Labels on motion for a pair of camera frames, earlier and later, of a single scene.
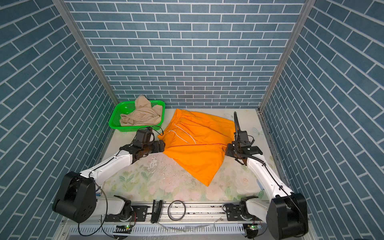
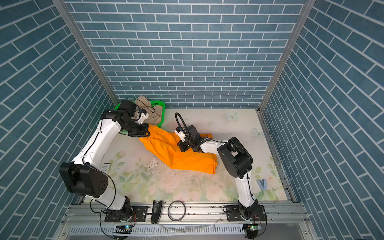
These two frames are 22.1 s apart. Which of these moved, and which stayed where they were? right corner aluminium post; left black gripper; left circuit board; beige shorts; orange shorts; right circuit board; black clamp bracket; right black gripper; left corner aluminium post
Moved: right black gripper; orange shorts; left black gripper
Stayed: beige shorts; black clamp bracket; right corner aluminium post; left circuit board; left corner aluminium post; right circuit board
